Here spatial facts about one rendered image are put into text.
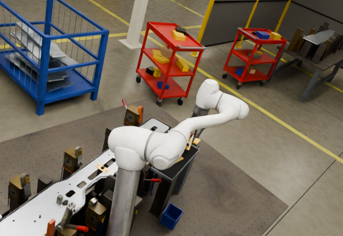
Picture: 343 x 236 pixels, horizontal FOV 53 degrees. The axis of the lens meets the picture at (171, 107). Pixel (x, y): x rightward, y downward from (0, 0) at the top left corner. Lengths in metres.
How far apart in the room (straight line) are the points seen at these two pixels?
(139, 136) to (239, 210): 1.34
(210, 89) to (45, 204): 1.02
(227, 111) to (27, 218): 1.09
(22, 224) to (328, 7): 8.16
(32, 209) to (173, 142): 0.79
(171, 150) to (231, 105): 0.54
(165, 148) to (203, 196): 1.21
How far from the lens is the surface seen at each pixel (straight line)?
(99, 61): 4.18
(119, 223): 1.58
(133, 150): 1.44
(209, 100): 1.86
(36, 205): 1.86
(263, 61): 6.01
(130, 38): 6.22
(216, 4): 6.51
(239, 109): 1.84
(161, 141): 1.41
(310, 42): 6.38
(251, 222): 2.57
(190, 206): 2.45
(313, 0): 9.10
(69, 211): 1.58
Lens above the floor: 2.42
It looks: 31 degrees down
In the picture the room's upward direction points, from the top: 18 degrees clockwise
